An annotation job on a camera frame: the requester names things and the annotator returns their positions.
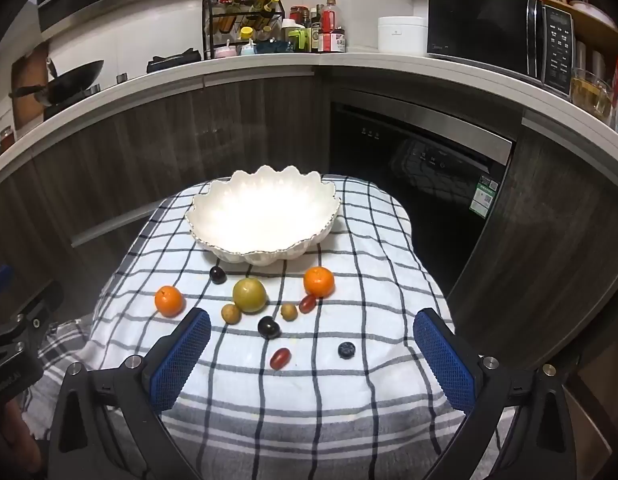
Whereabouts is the black wire spice rack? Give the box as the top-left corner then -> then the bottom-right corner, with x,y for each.
202,0 -> 284,61

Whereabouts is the black wok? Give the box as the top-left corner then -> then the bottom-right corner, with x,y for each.
9,59 -> 106,108

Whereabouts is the white scalloped ceramic bowl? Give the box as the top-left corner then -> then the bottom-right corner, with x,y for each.
185,165 -> 342,266

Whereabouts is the brown wooden board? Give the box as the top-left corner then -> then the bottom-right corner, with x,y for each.
11,42 -> 52,131

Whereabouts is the dark sauce bottle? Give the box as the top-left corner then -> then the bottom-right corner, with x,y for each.
309,5 -> 324,53

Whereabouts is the glass jar yellow liquid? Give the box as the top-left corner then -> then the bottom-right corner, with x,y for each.
569,67 -> 614,121

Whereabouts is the person's left hand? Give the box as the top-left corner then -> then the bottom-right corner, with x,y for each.
0,395 -> 42,476

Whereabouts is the black folded cloth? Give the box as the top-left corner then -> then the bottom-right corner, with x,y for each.
147,48 -> 202,74

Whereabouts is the built-in black oven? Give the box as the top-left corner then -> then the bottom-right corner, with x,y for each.
329,87 -> 517,296

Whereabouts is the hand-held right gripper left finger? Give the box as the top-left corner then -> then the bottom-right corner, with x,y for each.
48,307 -> 212,480

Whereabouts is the white rice cooker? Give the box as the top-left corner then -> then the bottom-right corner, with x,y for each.
378,16 -> 428,56

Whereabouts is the orange tangerine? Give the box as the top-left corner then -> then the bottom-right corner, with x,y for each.
303,266 -> 336,298
155,285 -> 185,318

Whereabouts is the dark wood base cabinet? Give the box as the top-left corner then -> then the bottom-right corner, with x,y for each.
446,117 -> 618,396
0,71 -> 332,361

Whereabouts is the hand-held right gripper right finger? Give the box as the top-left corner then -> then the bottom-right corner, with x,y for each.
413,307 -> 578,480

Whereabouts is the white dark-checked cloth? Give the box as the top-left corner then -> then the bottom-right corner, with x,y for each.
26,174 -> 482,480

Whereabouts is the yellow-green round citrus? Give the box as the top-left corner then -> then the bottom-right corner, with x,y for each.
233,278 -> 267,314

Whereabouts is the red liquid bottle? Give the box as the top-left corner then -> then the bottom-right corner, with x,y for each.
319,0 -> 347,53

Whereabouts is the dark blue bowl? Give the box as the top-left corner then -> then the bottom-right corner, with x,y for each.
254,39 -> 296,55

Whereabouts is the white kitchen countertop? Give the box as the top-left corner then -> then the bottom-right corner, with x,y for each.
0,50 -> 618,191

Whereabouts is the green white label sticker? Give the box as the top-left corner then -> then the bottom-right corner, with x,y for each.
470,176 -> 498,218

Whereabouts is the dark grape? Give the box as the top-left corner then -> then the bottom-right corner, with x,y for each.
257,316 -> 282,341

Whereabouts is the black microwave oven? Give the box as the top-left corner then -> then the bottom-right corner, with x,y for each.
427,0 -> 576,98

